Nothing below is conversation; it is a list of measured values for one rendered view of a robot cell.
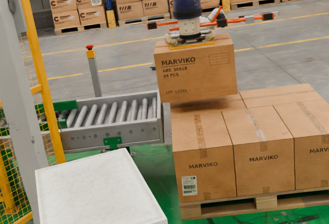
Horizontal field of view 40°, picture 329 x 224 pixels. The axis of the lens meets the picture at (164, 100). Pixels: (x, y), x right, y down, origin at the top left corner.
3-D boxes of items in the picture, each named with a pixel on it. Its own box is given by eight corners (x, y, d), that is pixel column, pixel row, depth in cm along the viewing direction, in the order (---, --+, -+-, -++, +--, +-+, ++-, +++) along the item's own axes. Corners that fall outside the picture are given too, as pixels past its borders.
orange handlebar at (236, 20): (155, 34, 350) (154, 29, 349) (156, 26, 378) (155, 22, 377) (275, 18, 344) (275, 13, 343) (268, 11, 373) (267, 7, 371)
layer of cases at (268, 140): (179, 203, 312) (172, 151, 298) (175, 141, 406) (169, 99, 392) (353, 183, 308) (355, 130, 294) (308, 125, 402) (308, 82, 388)
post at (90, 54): (105, 150, 438) (85, 51, 404) (105, 147, 444) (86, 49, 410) (111, 150, 438) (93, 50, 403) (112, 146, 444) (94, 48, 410)
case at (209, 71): (160, 103, 353) (153, 54, 339) (162, 86, 390) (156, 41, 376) (238, 94, 348) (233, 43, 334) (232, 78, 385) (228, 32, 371)
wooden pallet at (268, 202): (181, 220, 317) (179, 203, 312) (176, 155, 411) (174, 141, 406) (353, 201, 313) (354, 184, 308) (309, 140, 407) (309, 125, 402)
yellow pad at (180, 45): (169, 50, 343) (168, 43, 341) (169, 47, 352) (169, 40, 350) (214, 44, 340) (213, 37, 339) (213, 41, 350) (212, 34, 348)
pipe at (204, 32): (169, 45, 343) (168, 37, 341) (169, 37, 367) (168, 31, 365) (213, 39, 341) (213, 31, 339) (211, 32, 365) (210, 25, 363)
